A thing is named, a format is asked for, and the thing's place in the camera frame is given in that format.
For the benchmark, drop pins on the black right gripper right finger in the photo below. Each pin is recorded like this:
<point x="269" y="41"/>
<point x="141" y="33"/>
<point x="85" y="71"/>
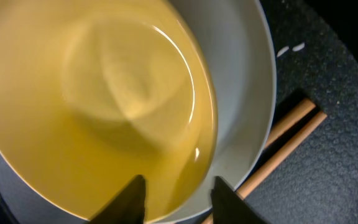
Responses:
<point x="229" y="208"/>

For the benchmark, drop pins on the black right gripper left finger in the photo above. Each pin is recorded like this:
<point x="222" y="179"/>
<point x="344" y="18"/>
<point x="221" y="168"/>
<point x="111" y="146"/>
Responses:
<point x="127" y="207"/>

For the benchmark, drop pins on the yellow bowl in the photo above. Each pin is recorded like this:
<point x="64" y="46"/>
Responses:
<point x="93" y="93"/>

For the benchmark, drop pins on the wooden chopstick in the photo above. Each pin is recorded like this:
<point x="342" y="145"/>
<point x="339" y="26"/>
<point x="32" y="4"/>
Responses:
<point x="264" y="171"/>
<point x="289" y="120"/>

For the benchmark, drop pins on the grey round plate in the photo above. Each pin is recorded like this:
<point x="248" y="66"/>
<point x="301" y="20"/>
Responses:
<point x="236" y="39"/>

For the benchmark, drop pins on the round black tray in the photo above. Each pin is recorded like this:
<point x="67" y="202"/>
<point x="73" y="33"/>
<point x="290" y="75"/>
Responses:
<point x="318" y="182"/>

